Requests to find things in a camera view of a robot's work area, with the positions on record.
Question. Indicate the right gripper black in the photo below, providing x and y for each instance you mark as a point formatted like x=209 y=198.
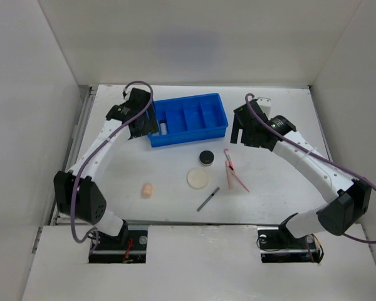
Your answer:
x=236 y=127

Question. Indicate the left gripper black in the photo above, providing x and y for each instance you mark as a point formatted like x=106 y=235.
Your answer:
x=150 y=126

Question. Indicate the small bottle black cap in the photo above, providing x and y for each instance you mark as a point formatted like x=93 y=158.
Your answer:
x=163 y=127

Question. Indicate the beige makeup sponge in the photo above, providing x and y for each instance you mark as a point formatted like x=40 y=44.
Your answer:
x=147 y=190

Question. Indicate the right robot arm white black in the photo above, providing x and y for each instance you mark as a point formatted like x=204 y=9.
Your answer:
x=346 y=198

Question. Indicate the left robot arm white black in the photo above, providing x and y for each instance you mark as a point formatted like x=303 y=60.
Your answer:
x=76 y=190

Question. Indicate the blue plastic divided tray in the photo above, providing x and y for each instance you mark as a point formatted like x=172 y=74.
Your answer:
x=190 y=119

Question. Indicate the grey eyeliner pencil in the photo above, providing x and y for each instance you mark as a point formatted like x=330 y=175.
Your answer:
x=208 y=199

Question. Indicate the round beige powder puff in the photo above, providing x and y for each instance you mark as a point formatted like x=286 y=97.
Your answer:
x=197 y=179

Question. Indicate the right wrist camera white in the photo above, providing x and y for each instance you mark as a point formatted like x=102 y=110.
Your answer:
x=265 y=105

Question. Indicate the aluminium rail left side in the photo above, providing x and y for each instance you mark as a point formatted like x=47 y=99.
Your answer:
x=85 y=103

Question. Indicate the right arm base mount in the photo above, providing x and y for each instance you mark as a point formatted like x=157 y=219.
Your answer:
x=279 y=246

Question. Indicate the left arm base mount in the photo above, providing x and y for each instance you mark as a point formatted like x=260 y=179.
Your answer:
x=132 y=251

